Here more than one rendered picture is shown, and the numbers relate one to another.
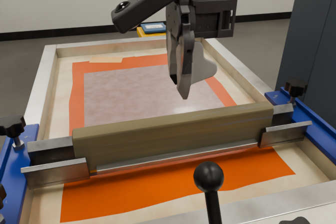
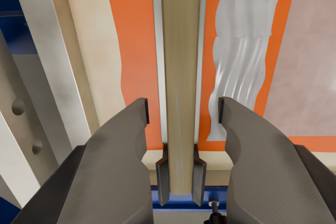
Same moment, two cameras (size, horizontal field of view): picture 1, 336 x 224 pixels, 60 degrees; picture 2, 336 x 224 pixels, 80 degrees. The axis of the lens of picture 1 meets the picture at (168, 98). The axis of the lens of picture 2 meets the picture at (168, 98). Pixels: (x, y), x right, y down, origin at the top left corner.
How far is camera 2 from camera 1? 0.41 m
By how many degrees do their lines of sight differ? 59
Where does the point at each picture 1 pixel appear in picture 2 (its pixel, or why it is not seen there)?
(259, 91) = not seen: hidden behind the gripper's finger
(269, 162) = (153, 137)
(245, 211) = (63, 91)
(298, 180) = not seen: hidden behind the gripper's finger
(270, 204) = (73, 117)
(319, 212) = (15, 153)
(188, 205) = (102, 33)
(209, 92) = (319, 130)
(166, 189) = (131, 11)
